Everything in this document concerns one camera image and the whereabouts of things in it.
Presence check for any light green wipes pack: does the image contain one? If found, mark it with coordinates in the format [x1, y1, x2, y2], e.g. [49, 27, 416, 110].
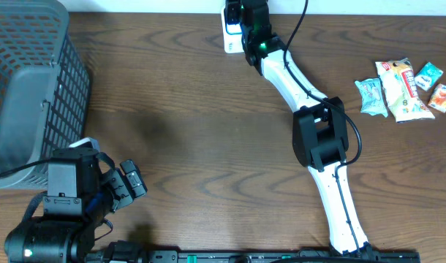
[355, 78, 388, 118]

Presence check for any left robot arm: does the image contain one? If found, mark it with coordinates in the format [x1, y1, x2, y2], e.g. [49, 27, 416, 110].
[4, 137, 147, 262]

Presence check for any grey plastic shopping basket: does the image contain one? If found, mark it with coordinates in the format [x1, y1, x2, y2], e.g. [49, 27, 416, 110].
[0, 1, 91, 189]

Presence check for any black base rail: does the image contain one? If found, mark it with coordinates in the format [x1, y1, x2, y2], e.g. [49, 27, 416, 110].
[85, 250, 421, 263]

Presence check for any white blue snack bag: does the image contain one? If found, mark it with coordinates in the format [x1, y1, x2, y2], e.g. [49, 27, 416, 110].
[375, 58, 435, 123]

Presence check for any green tissue pack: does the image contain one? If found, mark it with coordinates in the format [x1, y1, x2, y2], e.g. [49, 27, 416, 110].
[415, 62, 443, 91]

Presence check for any white barcode scanner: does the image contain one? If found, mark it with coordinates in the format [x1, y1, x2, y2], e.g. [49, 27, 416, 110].
[221, 7, 244, 53]

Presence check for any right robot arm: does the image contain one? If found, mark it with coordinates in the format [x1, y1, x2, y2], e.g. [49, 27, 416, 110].
[222, 0, 373, 259]

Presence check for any orange tissue pack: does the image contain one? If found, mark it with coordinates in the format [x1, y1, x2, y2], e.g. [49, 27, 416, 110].
[428, 84, 446, 113]

